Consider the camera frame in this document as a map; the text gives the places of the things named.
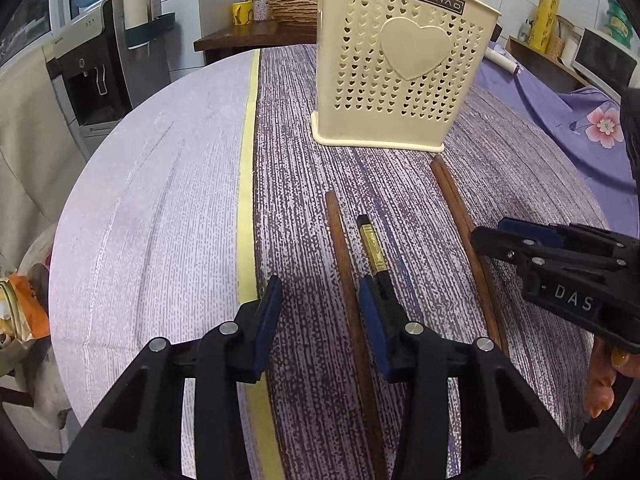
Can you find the blue-grey cup holder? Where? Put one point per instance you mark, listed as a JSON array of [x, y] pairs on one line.
[[155, 32]]

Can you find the grey water dispenser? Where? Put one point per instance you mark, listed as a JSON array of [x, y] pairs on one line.
[[95, 85]]

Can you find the wooden shelf box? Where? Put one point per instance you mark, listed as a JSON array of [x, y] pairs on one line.
[[540, 62]]

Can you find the green instant noodle cups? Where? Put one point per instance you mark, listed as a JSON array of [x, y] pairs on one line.
[[619, 22]]

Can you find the woven basket sink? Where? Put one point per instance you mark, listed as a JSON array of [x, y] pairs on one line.
[[295, 5]]

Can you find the purple floral cloth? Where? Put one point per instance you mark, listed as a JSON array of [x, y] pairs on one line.
[[565, 125]]

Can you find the floral pump bottle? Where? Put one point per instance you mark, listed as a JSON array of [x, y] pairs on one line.
[[261, 7]]

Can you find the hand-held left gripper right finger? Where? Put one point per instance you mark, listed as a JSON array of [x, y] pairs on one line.
[[375, 325]]

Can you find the white table cloth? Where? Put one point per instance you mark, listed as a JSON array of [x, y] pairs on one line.
[[150, 210]]

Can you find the white electric pan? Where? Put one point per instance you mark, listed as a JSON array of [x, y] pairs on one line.
[[502, 60]]

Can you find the yellow tape strip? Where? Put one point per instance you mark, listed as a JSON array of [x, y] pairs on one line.
[[246, 185]]

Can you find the dark wooden cabinet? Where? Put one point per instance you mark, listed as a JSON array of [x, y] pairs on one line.
[[250, 37]]

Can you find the black chopstick with gold band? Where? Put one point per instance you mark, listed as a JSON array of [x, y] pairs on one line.
[[372, 245]]

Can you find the beige cloth cover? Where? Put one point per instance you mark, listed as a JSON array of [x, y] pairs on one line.
[[35, 160]]

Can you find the yellow patterned roll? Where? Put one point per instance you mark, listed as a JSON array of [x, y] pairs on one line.
[[542, 20]]

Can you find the yellow mug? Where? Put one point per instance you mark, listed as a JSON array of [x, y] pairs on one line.
[[242, 14]]

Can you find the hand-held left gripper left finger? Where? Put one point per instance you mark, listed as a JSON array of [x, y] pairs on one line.
[[269, 320]]

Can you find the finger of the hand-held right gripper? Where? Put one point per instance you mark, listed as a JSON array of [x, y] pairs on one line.
[[500, 247], [530, 231]]

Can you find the printed snack bag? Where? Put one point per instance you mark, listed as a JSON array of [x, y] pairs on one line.
[[22, 310]]

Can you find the white microwave oven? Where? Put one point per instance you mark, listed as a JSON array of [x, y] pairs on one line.
[[605, 62]]

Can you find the sliding glass window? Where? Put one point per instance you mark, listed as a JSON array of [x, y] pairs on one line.
[[30, 10]]

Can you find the cream plastic utensil basket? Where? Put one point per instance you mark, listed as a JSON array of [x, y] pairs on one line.
[[400, 60]]

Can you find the person's right hand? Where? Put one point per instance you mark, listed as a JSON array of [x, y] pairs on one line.
[[602, 385]]

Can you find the white paper cup stack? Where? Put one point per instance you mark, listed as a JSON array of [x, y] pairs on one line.
[[137, 2]]

